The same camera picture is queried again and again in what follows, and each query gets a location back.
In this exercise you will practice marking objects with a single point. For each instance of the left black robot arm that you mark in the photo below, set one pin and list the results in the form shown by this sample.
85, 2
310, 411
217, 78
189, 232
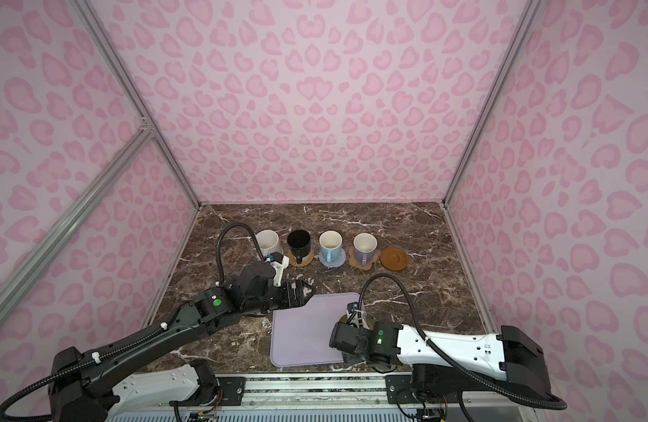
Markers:
84, 389

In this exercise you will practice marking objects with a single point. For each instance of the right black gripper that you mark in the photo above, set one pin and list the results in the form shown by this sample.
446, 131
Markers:
349, 359

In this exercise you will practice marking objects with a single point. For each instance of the white mug blue handle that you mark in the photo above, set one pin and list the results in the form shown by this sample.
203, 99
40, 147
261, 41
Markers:
331, 240

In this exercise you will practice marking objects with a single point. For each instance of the left diagonal aluminium strut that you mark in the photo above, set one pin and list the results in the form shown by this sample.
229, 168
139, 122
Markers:
22, 279

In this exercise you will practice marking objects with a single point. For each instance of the orange rattan round coaster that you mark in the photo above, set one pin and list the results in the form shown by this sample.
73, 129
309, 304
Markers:
300, 262

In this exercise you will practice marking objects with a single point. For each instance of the white speckled mug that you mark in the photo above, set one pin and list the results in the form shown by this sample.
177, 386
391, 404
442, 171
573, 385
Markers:
269, 243

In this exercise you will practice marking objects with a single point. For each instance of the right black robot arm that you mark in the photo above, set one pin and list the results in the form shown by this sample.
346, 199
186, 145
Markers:
508, 363

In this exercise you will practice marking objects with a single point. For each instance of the black mug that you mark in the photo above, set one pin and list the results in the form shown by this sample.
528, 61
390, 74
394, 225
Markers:
299, 243

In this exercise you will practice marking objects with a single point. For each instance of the lavender rectangular tray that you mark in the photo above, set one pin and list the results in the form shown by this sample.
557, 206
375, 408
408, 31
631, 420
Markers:
300, 337

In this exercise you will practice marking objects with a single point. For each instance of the brown round wooden coaster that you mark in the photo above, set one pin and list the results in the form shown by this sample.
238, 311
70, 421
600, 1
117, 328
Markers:
394, 259

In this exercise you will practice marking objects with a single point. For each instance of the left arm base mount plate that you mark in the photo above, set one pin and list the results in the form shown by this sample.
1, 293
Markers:
227, 390

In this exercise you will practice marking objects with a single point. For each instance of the white mug grey handle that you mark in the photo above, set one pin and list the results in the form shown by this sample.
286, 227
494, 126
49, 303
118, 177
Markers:
365, 246

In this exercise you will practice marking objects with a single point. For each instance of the cork flower shaped coaster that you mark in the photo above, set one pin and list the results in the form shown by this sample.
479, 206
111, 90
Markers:
353, 262

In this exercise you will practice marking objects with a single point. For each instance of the blue grey woven coaster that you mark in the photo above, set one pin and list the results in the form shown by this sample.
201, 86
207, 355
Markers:
332, 258

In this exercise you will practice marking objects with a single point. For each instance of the beige yellow mug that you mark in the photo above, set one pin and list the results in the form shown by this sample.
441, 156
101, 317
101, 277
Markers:
346, 319

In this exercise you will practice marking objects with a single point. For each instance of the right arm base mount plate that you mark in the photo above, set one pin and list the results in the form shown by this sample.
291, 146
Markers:
403, 389

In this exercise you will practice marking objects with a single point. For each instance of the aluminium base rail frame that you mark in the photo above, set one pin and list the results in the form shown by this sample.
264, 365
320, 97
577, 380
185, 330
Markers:
267, 397

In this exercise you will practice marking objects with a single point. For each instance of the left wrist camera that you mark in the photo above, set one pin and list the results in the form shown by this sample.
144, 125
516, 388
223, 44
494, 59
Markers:
279, 263

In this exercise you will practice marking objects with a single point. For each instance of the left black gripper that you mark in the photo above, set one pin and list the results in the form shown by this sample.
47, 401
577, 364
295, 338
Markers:
291, 299

